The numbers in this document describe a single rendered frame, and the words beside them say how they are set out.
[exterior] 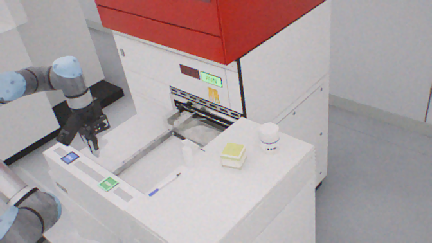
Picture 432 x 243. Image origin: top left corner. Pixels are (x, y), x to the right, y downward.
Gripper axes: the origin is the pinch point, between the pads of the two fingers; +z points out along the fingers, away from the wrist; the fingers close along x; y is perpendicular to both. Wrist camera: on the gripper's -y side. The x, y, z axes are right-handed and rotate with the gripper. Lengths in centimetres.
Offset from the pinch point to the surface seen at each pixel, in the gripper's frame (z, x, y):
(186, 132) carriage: 23, 6, 45
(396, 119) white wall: 104, -25, 206
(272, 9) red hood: -23, -15, 83
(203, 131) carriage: 23, 0, 49
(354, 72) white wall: 77, 9, 207
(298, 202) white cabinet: 34, -50, 47
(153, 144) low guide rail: 26.3, 17.0, 33.6
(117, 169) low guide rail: 26.1, 17.0, 13.9
